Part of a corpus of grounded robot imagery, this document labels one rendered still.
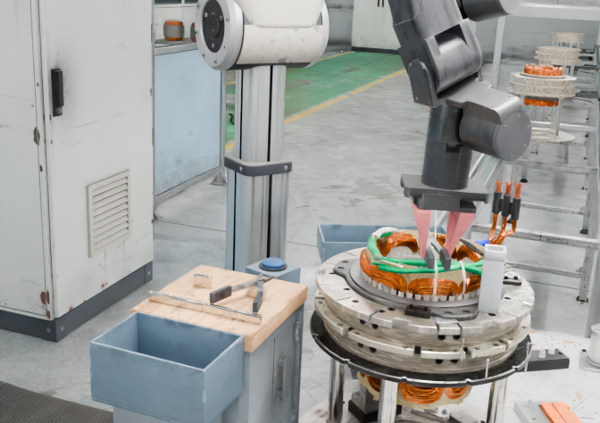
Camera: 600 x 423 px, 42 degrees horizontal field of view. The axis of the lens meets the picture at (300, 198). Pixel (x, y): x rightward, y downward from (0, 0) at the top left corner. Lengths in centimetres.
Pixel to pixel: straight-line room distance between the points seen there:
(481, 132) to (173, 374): 47
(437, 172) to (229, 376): 37
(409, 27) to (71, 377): 250
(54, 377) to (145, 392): 218
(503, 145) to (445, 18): 16
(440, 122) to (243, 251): 70
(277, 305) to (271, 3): 56
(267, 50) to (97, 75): 203
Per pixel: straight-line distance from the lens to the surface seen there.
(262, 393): 115
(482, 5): 111
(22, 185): 328
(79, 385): 312
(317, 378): 153
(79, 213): 338
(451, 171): 94
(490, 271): 107
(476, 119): 89
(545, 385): 162
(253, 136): 148
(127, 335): 110
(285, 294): 117
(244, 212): 151
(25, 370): 326
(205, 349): 107
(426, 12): 89
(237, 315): 108
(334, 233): 150
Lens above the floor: 152
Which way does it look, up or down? 16 degrees down
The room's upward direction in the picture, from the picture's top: 3 degrees clockwise
